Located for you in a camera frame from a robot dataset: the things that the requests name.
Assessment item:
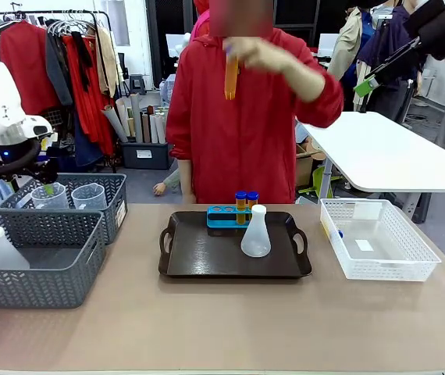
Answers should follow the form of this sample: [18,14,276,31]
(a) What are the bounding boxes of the beige trench coat mannequin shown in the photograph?
[326,7,378,113]

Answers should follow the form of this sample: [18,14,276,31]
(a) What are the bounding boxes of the brown cardboard box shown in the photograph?
[295,142,326,188]

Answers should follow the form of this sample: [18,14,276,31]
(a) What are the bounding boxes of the blue test tube rack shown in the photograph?
[206,205,261,230]

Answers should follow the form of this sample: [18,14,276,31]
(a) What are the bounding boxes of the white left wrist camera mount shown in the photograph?
[21,115,58,142]

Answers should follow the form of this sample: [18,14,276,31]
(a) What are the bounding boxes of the lime green plastic object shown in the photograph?
[310,166,343,196]

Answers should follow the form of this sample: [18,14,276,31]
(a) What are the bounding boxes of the white monitor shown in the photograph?
[318,33,340,52]

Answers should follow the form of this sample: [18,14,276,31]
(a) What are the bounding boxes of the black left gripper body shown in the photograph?
[22,157,60,184]

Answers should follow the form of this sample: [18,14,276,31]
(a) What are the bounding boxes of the black plastic stool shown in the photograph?
[128,73,148,95]

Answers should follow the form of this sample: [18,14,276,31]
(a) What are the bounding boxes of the dark grey hanging garment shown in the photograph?
[44,30,74,107]

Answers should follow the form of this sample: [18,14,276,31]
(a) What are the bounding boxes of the dark grey trousers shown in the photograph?
[366,77,419,123]

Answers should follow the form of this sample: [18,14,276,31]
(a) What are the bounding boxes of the red hanging jacket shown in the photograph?
[0,21,62,117]

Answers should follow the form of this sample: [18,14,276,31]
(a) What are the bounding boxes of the dark brown serving tray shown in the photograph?
[158,210,313,280]

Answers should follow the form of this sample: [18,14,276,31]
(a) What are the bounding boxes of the black hanging scarf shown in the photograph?
[70,30,94,93]

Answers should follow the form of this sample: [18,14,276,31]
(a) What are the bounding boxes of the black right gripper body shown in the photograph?
[403,0,445,80]

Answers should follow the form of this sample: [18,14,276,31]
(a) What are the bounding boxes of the white plastic lattice basket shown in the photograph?
[319,198,443,282]

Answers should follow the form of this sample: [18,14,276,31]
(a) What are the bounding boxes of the clear plastic measuring beaker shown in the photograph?
[71,183,106,213]
[30,182,70,211]

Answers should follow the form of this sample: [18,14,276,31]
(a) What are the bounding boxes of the mannequin arm grey sleeve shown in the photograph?
[152,168,181,196]

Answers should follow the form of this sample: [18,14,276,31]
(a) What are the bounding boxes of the person's left hand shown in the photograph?
[228,36,290,74]

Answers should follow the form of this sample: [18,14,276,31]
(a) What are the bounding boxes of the black metal clothes rack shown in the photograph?
[0,9,117,173]

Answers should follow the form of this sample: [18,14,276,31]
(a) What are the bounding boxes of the person's left forearm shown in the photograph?
[280,54,327,105]

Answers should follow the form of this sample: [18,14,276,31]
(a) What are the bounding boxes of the beige hanging garment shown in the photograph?
[95,26,125,98]

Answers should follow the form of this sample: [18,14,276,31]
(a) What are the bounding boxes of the white table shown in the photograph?
[296,111,445,195]

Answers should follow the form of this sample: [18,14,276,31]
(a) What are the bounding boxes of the red hanging dress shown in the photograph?
[62,34,116,155]

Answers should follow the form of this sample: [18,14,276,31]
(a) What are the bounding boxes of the dark grey storage bin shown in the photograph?
[120,141,175,170]

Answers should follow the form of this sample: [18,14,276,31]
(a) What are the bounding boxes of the translucent white conical flask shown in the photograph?
[240,204,272,259]
[0,226,31,270]

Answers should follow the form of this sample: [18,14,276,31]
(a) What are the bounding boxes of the person in red jacket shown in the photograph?
[165,0,344,205]

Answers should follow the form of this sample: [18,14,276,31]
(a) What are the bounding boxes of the grey plastic patterned basket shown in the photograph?
[0,209,107,309]
[0,173,128,246]

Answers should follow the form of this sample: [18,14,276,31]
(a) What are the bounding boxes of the dark blue jeans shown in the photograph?
[72,116,105,170]

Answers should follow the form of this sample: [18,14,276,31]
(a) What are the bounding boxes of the person's right forearm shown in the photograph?
[178,159,197,205]

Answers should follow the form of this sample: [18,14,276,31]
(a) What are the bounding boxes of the tall grey paper roll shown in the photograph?
[130,93,144,144]

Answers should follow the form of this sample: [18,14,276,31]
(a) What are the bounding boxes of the checked grid-pattern garment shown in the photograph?
[41,109,66,129]

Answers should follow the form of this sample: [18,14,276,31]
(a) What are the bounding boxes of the grey table leg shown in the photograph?
[396,192,433,224]

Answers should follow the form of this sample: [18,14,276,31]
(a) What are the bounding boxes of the grey slanted paper roll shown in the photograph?
[101,104,130,144]

